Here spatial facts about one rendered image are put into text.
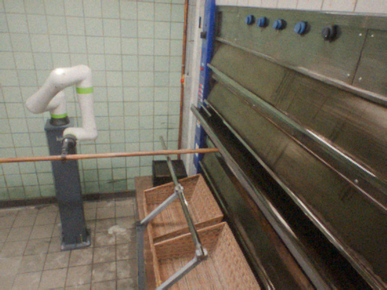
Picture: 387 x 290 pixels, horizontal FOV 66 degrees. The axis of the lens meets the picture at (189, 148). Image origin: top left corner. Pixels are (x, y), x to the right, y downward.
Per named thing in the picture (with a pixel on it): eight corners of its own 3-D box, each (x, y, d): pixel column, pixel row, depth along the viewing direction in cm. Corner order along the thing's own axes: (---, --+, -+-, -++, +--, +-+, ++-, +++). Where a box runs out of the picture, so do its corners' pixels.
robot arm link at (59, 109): (43, 116, 226) (39, 92, 218) (61, 111, 238) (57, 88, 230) (53, 120, 220) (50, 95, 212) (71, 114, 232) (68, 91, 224)
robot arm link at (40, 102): (19, 102, 210) (50, 65, 177) (41, 97, 223) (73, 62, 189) (28, 118, 211) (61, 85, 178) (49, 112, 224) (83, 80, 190)
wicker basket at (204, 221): (198, 199, 256) (201, 172, 244) (220, 247, 208) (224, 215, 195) (142, 205, 244) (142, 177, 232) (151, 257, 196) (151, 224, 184)
